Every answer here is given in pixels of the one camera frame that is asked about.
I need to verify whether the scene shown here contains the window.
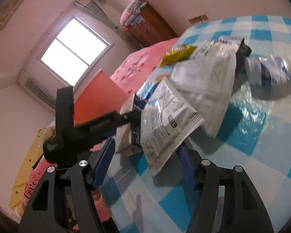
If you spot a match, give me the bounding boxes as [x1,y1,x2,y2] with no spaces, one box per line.
[39,16,114,87]

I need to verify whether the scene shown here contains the yellow snack wrapper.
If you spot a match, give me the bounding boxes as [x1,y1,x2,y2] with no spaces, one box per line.
[160,44,197,67]

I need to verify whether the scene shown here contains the wall power socket strip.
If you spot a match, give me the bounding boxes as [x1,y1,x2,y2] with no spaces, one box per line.
[188,14,209,25]

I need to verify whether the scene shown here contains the left grey curtain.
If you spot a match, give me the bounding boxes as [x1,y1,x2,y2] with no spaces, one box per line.
[17,70,56,109]

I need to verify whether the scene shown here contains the silver foil snack pouch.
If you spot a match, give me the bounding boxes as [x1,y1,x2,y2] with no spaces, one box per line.
[140,78,204,177]

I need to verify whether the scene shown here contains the orange plastic bucket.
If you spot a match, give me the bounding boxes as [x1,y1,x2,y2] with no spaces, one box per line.
[73,70,129,125]

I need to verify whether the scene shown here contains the crushed white plastic bottle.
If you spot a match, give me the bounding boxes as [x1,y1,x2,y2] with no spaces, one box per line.
[244,55,291,86]

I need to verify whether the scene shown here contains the grey checked curtain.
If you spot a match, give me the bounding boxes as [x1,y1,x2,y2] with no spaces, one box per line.
[74,0,140,50]

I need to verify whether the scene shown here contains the pink heart bedspread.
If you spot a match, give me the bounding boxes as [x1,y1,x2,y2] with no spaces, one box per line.
[18,37,178,226]

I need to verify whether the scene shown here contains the grey courier mailer bag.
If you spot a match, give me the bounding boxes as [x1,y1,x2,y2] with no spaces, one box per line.
[170,36,251,138]

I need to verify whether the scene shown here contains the brown wooden cabinet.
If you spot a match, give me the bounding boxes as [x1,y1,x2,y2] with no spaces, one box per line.
[128,3,178,47]

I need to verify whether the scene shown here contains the folded blankets stack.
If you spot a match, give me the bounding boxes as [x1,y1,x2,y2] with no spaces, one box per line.
[120,0,148,27]

